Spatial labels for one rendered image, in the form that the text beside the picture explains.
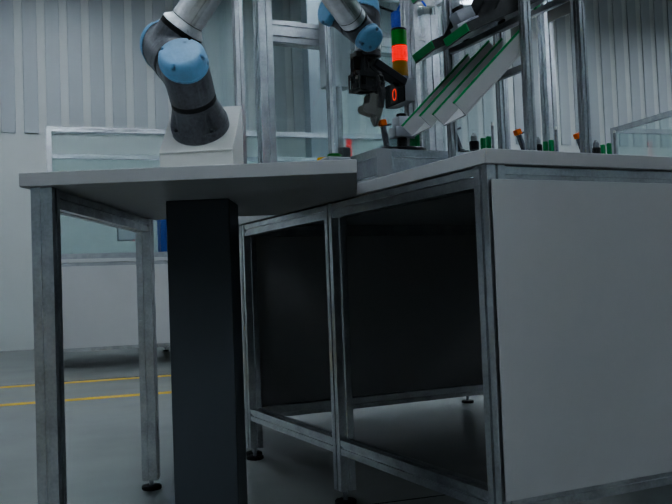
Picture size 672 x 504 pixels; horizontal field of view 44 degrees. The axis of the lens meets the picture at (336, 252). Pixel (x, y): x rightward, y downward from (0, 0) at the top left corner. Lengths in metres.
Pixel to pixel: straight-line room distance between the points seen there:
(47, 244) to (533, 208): 1.00
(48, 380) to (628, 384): 1.22
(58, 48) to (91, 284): 4.13
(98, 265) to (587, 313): 5.71
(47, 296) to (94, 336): 5.31
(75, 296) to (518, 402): 5.72
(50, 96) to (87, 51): 0.71
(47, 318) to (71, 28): 8.90
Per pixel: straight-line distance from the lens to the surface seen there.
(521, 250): 1.69
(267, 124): 3.41
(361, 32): 2.26
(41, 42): 10.57
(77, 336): 7.12
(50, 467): 1.85
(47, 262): 1.82
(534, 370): 1.71
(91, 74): 10.46
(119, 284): 7.13
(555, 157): 1.76
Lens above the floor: 0.60
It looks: 2 degrees up
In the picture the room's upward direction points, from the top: 2 degrees counter-clockwise
